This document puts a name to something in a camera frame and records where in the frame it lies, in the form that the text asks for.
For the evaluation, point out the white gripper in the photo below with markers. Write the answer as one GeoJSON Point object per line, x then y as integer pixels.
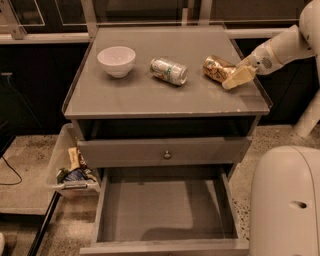
{"type": "Point", "coordinates": [262, 61]}

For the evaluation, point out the orange gold soda can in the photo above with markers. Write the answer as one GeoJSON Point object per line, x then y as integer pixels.
{"type": "Point", "coordinates": [217, 69]}

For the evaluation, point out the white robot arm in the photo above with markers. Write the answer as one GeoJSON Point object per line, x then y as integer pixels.
{"type": "Point", "coordinates": [297, 42]}

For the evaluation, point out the green white soda can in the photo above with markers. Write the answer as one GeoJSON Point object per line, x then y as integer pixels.
{"type": "Point", "coordinates": [169, 71]}

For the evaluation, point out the grey drawer cabinet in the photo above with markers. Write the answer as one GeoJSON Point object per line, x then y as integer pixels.
{"type": "Point", "coordinates": [141, 106]}

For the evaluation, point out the grey top drawer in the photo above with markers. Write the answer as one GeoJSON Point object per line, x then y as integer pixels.
{"type": "Point", "coordinates": [149, 152]}

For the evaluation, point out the round metal drawer knob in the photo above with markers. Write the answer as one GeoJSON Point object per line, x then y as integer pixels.
{"type": "Point", "coordinates": [167, 155]}

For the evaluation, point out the open grey middle drawer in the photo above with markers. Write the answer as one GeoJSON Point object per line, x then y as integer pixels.
{"type": "Point", "coordinates": [166, 211]}

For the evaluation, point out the white ceramic bowl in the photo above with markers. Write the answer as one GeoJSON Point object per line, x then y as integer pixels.
{"type": "Point", "coordinates": [117, 61]}

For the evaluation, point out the snack packets in bin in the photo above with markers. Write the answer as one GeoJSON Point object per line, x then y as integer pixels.
{"type": "Point", "coordinates": [78, 171]}

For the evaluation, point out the clear plastic bin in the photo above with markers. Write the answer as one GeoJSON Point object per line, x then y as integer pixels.
{"type": "Point", "coordinates": [60, 159]}

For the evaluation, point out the white metal railing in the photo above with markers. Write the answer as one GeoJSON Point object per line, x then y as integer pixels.
{"type": "Point", "coordinates": [78, 20]}

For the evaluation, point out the white shoe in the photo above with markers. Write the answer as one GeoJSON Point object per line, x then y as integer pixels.
{"type": "Point", "coordinates": [2, 243]}

